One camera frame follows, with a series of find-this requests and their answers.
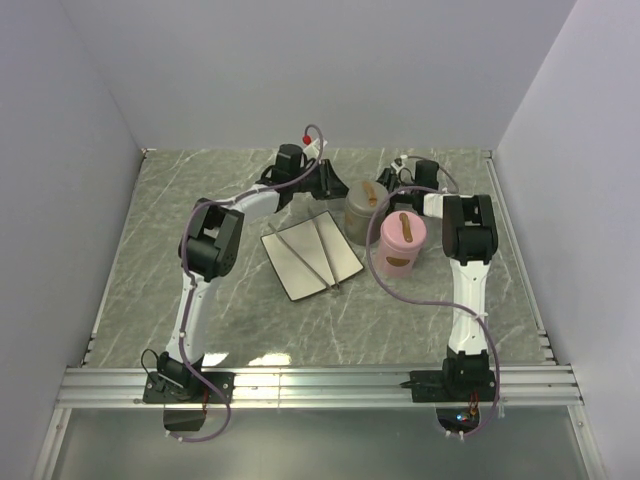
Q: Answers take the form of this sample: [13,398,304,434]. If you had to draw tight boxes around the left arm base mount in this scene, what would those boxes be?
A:
[142,371,235,433]

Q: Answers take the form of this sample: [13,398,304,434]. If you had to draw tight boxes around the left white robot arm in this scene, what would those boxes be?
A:
[143,135,347,404]

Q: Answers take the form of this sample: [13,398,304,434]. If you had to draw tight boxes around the grey cylindrical container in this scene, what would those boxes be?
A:
[344,205,384,246]

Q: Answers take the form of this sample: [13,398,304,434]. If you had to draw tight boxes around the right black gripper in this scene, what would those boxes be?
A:
[355,168,418,215]

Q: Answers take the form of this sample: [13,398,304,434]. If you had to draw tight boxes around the pink lid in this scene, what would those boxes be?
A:
[380,211,427,253]

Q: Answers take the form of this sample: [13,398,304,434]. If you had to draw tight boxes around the white square plate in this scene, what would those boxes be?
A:
[261,211,364,302]

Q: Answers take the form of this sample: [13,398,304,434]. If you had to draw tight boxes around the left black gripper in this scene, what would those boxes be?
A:
[291,160,353,202]

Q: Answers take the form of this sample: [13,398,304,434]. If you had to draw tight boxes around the pink cylindrical container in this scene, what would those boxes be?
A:
[374,242,423,278]

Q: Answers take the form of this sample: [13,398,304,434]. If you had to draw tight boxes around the metal tongs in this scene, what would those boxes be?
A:
[261,210,340,301]

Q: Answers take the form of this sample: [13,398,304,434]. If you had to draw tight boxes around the grey lid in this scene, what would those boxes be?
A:
[345,180,387,217]

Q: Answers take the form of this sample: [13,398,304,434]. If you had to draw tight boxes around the aluminium rail frame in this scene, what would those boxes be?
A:
[29,149,609,480]

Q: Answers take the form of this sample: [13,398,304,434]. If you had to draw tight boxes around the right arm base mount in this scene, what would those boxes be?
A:
[399,369,500,439]

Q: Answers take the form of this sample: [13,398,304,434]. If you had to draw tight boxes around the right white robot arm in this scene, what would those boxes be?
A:
[378,155,500,402]

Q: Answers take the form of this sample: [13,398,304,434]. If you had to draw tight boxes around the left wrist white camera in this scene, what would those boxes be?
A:
[303,138,327,161]

